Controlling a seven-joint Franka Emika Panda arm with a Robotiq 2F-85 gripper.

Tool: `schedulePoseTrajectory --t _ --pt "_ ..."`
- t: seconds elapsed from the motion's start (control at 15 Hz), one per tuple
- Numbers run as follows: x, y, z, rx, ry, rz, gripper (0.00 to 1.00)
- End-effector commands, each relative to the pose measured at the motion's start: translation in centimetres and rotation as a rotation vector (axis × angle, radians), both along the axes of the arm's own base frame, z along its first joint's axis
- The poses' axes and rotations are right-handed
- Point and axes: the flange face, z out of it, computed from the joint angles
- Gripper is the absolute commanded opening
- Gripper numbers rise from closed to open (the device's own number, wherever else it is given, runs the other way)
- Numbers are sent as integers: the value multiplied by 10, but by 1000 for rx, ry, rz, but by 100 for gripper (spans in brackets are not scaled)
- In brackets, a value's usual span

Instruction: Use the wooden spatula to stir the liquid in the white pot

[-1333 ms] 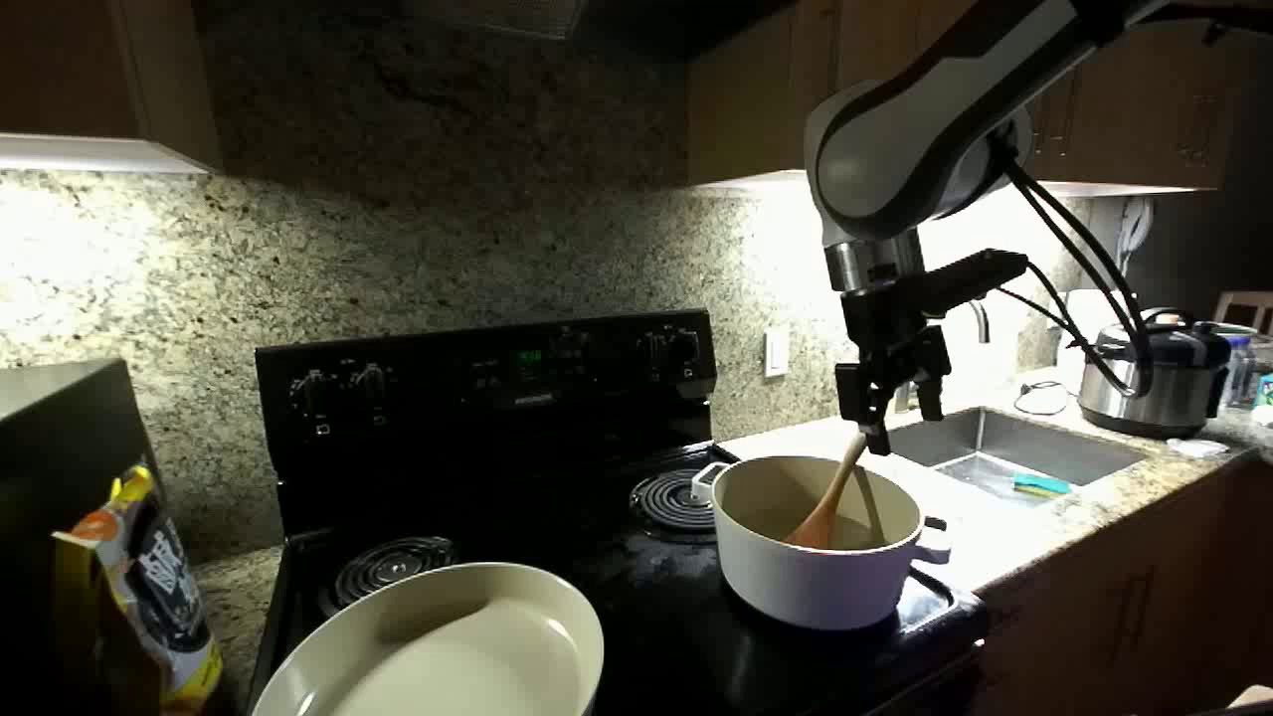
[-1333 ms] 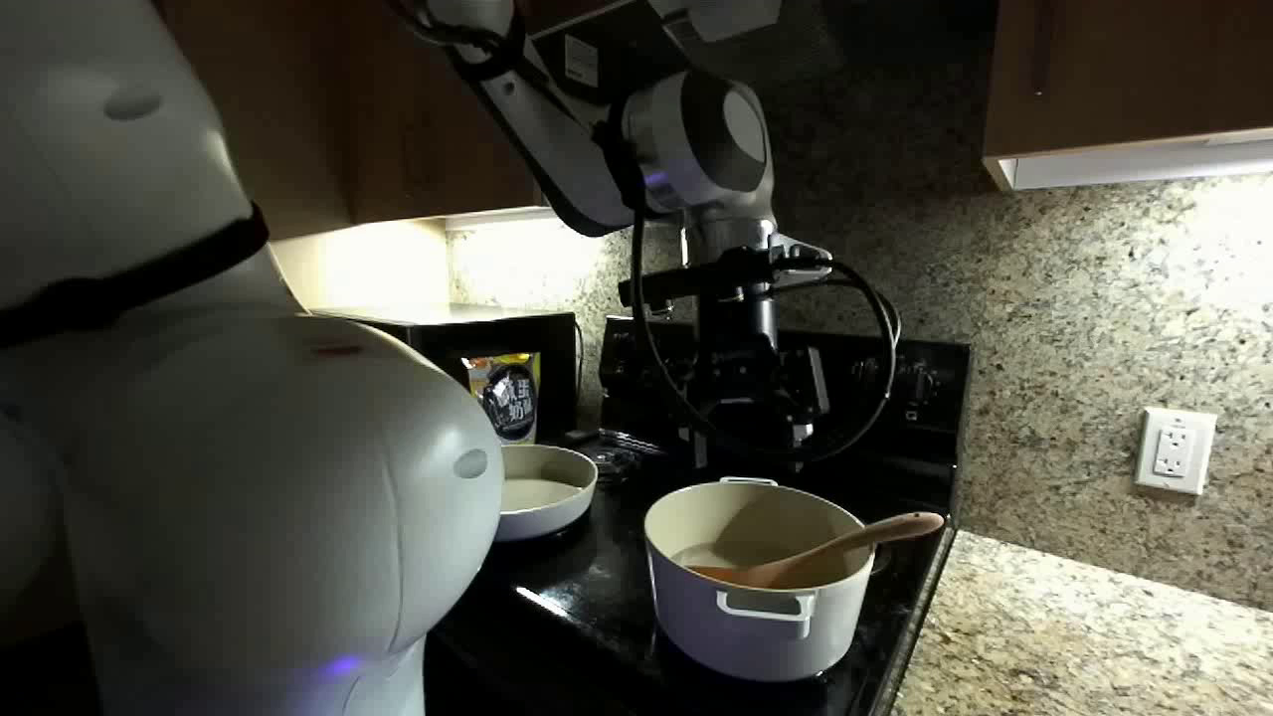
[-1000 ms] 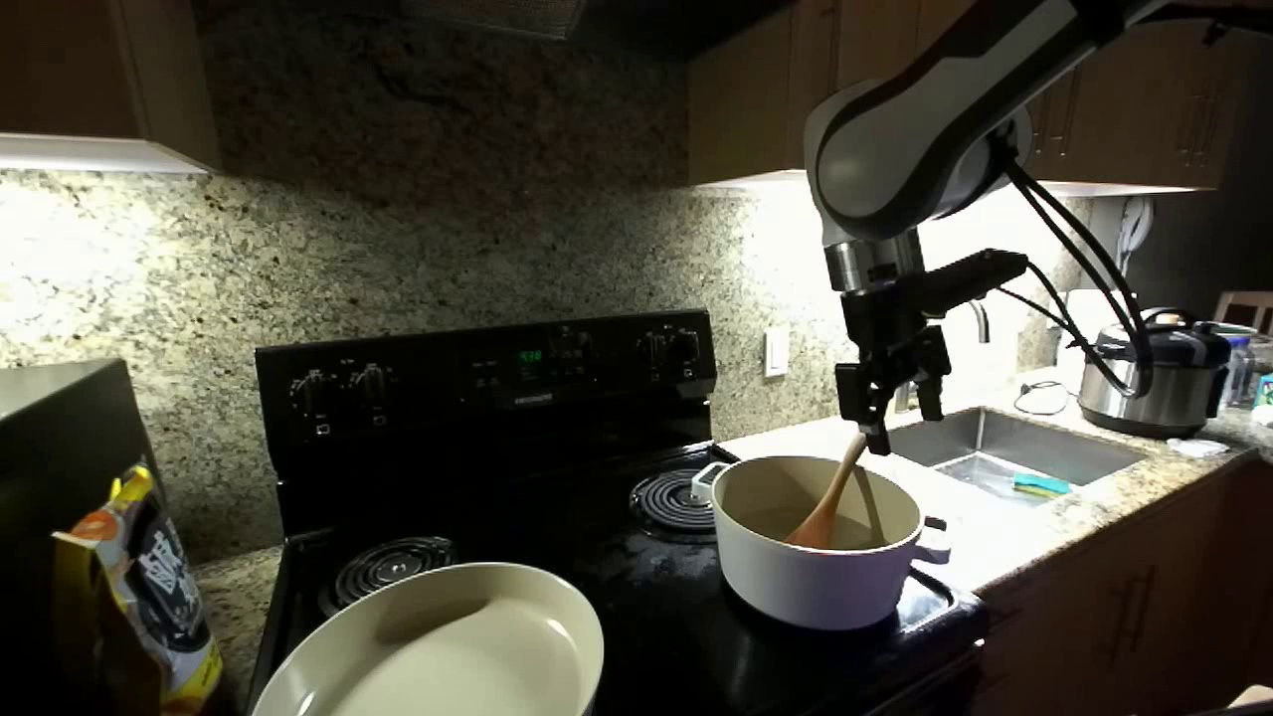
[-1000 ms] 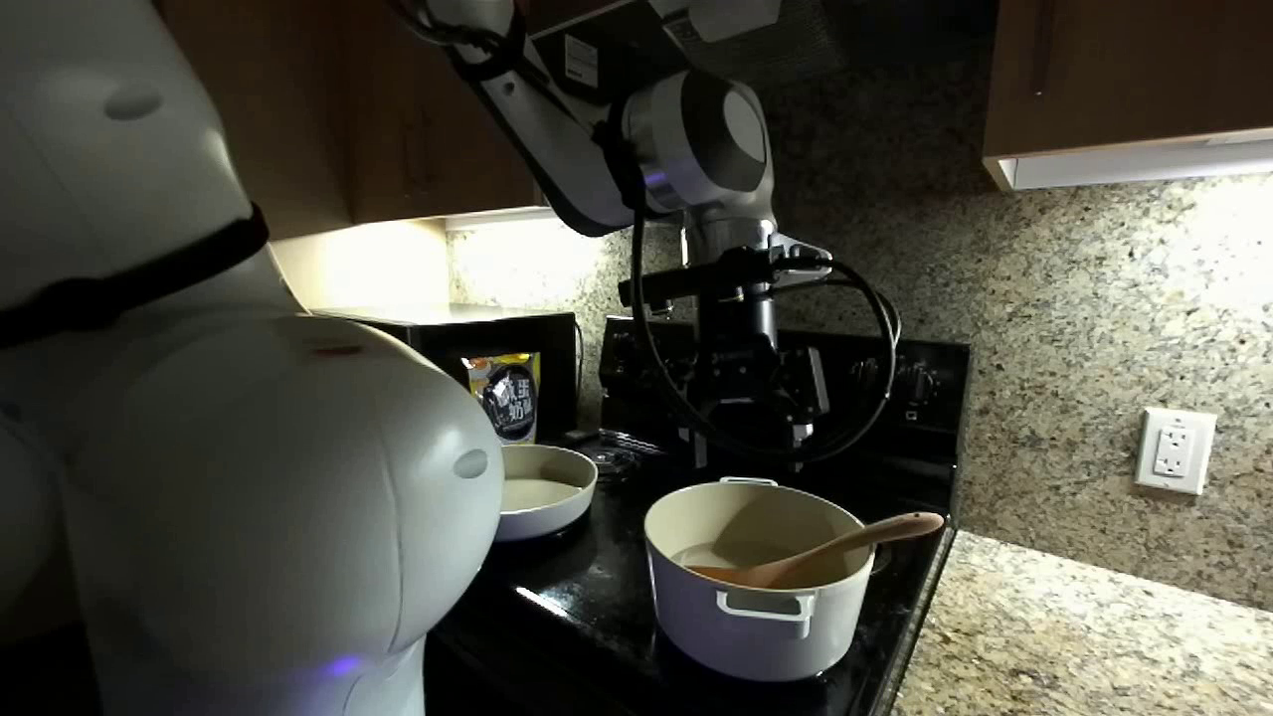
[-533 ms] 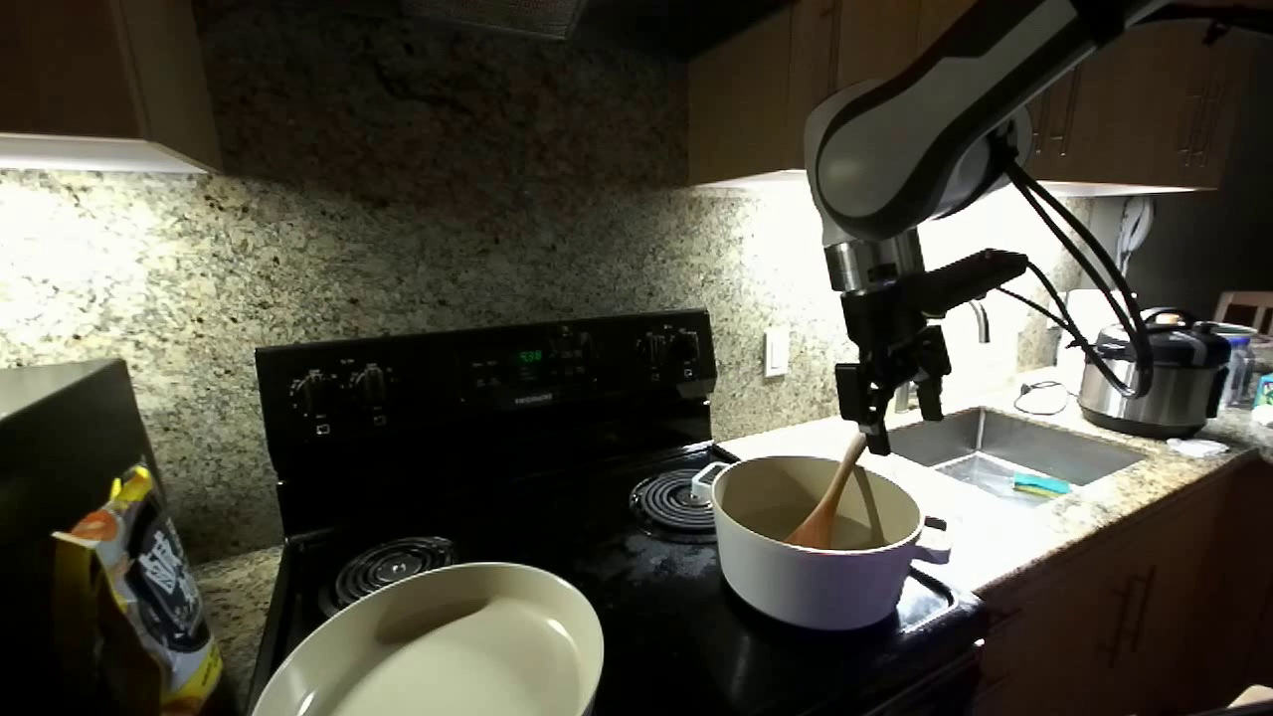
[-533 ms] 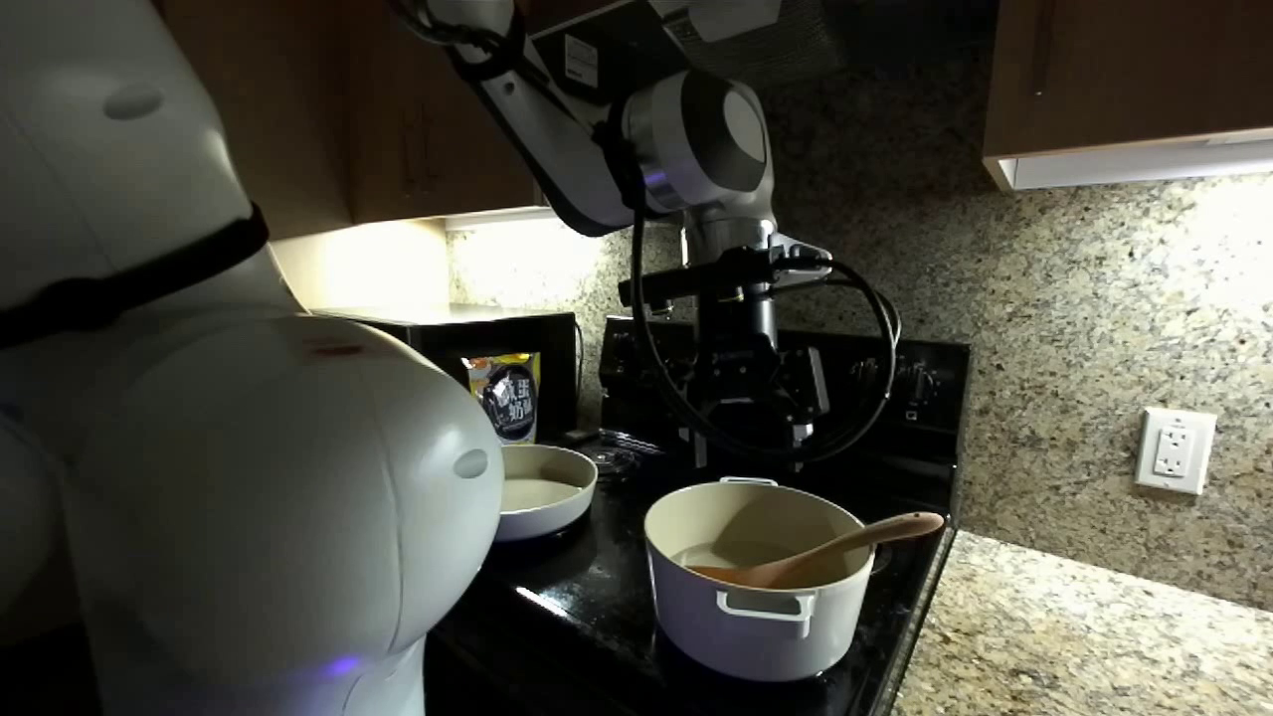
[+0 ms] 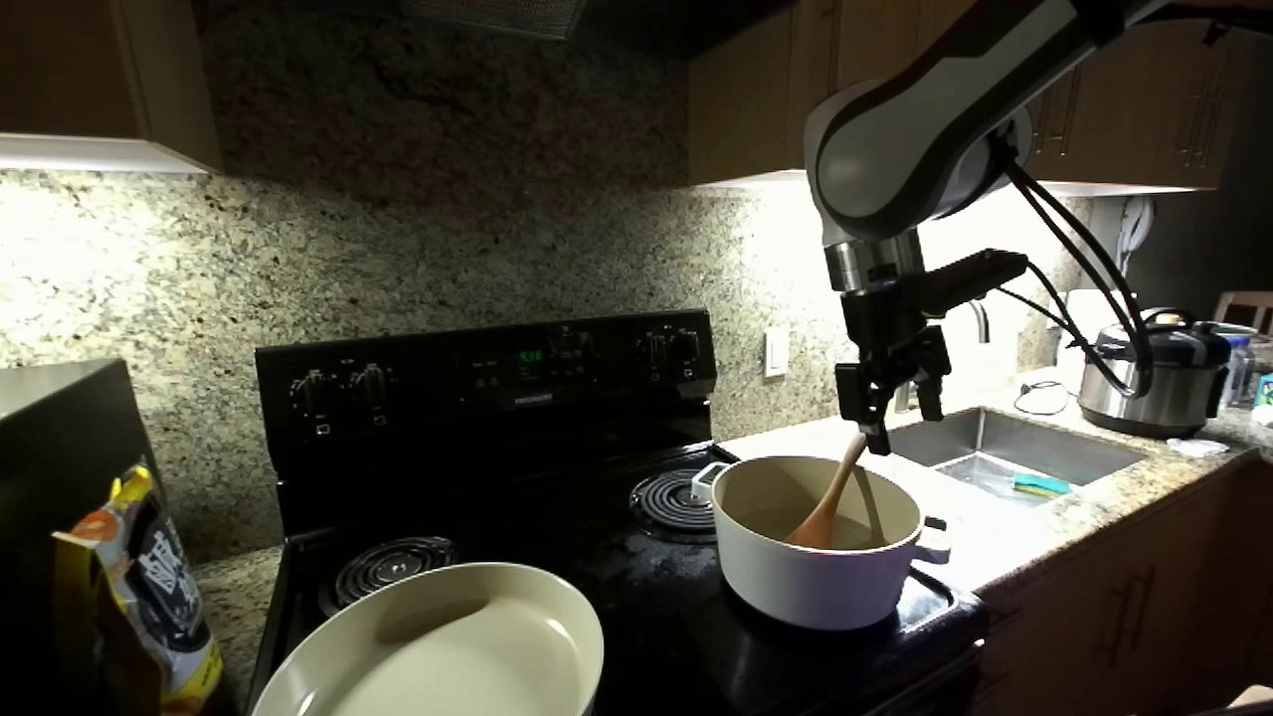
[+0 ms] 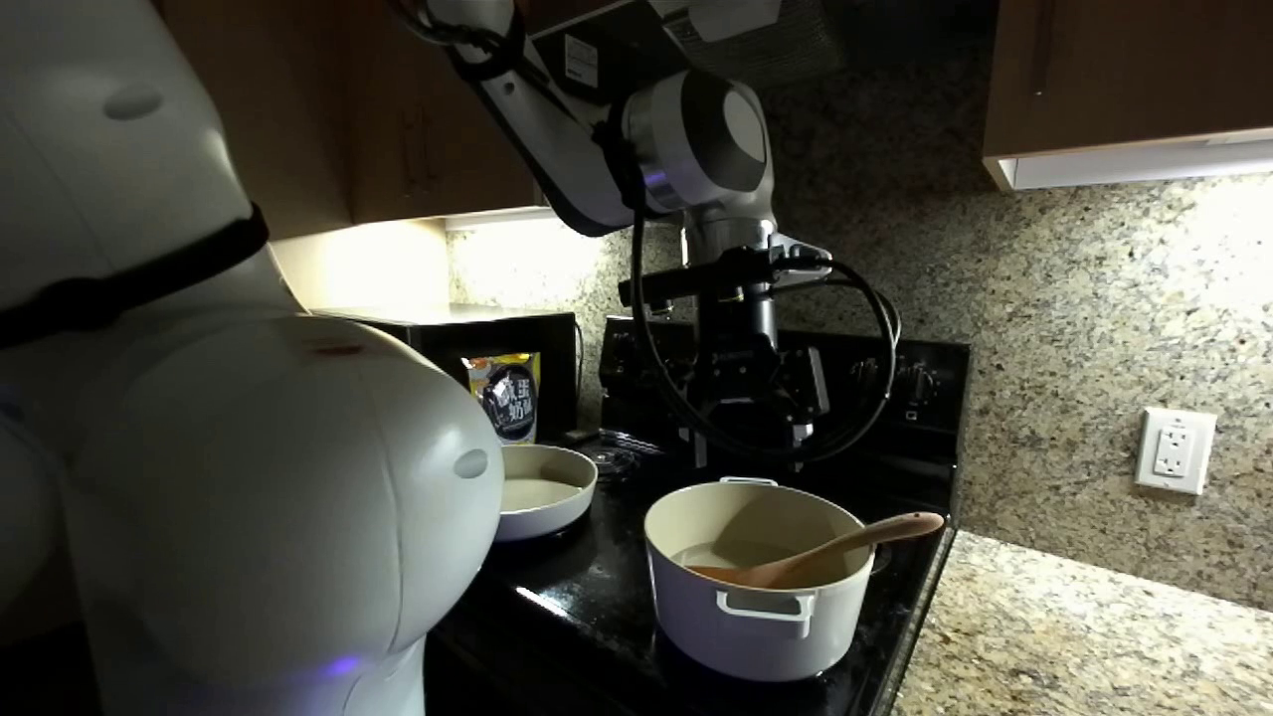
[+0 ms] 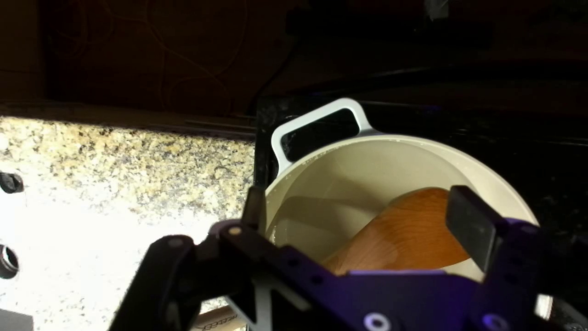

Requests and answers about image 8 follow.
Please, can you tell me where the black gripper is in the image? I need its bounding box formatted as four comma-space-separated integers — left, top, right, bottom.
662, 252, 825, 466

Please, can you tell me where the wooden spatula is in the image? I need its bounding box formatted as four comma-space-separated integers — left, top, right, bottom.
687, 511, 948, 589

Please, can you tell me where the white pot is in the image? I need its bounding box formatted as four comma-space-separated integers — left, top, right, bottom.
641, 475, 881, 686

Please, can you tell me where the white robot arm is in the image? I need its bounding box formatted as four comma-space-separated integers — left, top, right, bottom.
0, 0, 505, 716

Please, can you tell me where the white shallow pan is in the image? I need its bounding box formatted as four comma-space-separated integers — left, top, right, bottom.
499, 443, 597, 540

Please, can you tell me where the black stove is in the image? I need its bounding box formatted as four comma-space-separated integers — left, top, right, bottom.
438, 336, 969, 716

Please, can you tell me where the wooden upper right cabinet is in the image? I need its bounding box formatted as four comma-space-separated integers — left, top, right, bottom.
984, 0, 1273, 191

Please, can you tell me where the wooden cabinet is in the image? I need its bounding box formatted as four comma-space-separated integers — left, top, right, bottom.
984, 0, 1273, 191
157, 0, 537, 240

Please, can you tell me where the wooden upper left cabinet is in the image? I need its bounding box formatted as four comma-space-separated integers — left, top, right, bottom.
157, 0, 537, 240

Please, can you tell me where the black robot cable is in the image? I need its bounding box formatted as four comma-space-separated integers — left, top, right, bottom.
626, 210, 908, 471

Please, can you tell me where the black picture frame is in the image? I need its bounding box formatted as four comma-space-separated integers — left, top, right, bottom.
395, 316, 576, 443

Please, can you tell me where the white wall outlet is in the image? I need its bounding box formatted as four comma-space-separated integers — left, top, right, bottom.
1134, 407, 1219, 499

